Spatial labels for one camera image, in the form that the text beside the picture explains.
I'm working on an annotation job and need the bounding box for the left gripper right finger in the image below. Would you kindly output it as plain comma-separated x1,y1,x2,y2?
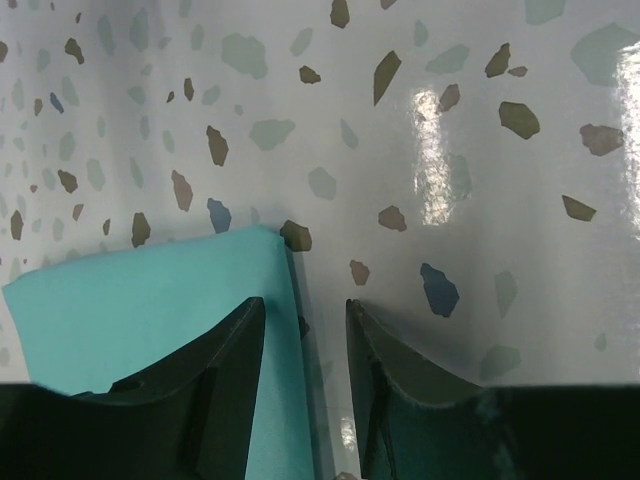
346,300,639,479

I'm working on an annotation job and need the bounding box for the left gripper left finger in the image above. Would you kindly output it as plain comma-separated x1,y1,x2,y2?
1,297,265,479

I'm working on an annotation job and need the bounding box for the teal green t-shirt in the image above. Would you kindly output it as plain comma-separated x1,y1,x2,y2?
2,226,314,479

